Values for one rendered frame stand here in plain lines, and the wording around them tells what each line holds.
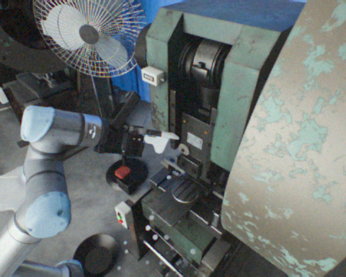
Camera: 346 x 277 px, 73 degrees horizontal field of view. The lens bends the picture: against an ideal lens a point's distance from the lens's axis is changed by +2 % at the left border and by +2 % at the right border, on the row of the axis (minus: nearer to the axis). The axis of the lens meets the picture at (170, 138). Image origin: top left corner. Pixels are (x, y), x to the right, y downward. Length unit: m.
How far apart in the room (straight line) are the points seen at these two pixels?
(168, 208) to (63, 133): 0.64
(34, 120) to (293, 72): 0.45
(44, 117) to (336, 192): 0.50
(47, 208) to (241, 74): 0.52
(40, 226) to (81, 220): 1.55
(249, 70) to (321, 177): 0.35
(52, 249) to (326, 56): 1.92
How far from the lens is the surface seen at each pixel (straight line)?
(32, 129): 0.53
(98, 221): 2.00
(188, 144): 0.96
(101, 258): 1.86
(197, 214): 1.13
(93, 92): 2.42
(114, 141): 0.60
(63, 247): 1.98
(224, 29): 0.72
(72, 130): 0.54
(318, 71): 0.34
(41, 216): 0.48
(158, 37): 0.79
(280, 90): 0.34
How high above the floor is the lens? 1.67
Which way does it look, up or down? 41 degrees down
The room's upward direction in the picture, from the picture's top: straight up
